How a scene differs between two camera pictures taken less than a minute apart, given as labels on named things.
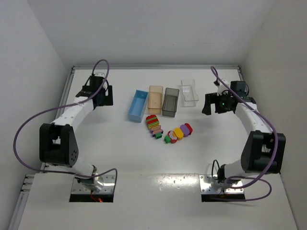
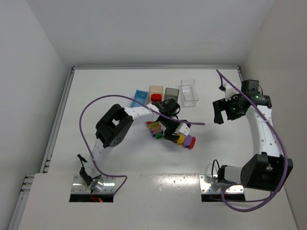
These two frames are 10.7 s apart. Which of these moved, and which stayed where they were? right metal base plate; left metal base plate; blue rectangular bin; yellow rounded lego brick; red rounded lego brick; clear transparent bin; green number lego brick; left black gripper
Moved: left black gripper; yellow rounded lego brick; red rounded lego brick
Stayed: blue rectangular bin; green number lego brick; left metal base plate; right metal base plate; clear transparent bin
